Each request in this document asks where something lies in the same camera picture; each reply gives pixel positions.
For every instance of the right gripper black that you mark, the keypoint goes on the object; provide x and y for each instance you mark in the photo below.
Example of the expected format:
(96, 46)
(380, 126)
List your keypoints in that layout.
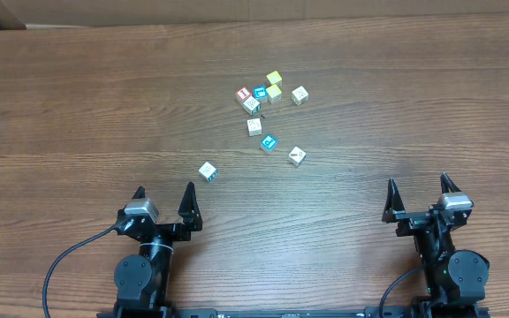
(420, 217)

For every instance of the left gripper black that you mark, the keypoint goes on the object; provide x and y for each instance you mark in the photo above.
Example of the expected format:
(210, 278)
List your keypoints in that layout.
(166, 230)

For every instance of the white block teal side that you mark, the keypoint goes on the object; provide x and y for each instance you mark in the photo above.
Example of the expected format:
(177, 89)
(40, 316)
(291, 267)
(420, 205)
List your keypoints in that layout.
(208, 171)

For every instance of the blue letter P block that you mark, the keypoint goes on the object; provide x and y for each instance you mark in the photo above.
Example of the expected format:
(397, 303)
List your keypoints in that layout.
(268, 144)

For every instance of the white block hammer picture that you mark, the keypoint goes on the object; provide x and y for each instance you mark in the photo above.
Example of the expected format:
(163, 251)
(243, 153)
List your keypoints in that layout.
(297, 156)

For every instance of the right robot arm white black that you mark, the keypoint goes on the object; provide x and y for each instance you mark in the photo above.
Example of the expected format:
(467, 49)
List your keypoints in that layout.
(455, 278)

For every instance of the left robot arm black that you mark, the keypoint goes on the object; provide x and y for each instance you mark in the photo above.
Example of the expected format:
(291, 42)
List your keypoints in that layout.
(142, 279)

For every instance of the white block red M side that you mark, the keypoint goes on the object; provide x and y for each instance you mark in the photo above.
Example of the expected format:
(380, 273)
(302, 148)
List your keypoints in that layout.
(254, 127)

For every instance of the white block green side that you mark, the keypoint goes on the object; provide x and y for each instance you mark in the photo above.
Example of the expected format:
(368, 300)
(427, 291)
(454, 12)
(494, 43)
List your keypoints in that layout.
(251, 105)

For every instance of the red letter I block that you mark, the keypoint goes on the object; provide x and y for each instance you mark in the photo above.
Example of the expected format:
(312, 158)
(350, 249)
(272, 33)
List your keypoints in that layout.
(242, 94)

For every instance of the yellow block near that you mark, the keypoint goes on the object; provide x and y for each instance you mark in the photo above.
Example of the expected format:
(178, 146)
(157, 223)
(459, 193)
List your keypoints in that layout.
(274, 93)

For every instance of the white block yellow side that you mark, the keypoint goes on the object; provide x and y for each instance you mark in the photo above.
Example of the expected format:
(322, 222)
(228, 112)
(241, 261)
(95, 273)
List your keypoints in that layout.
(299, 95)

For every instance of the yellow block far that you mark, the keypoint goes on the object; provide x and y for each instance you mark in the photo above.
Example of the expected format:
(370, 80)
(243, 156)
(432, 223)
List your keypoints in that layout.
(274, 78)

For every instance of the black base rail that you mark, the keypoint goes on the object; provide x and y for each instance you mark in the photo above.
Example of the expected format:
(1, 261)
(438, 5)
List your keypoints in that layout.
(366, 312)

